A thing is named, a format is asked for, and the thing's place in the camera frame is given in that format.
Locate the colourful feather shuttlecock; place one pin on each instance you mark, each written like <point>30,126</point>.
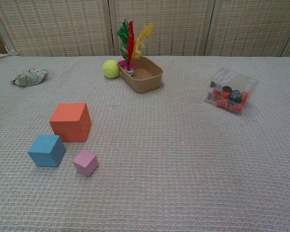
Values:
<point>130,44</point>

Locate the medium blue foam cube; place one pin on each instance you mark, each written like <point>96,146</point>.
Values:
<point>44,152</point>

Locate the yellow tennis ball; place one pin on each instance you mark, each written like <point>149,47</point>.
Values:
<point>110,69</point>

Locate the brown paper tray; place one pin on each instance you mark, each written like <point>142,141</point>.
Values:
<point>147,84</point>

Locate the clear box with red pieces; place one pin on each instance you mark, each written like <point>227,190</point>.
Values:
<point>232,96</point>

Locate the small pink foam cube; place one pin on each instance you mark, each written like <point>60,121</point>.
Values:
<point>83,164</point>

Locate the beige woven tablecloth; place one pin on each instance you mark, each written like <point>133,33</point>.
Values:
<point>159,157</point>

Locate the woven bamboo folding screen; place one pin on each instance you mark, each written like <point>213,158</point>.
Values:
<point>62,26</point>

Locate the crumpled printed snack packet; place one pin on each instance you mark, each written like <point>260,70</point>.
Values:
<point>29,77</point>

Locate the large orange foam cube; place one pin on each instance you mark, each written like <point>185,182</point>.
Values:
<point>67,125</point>

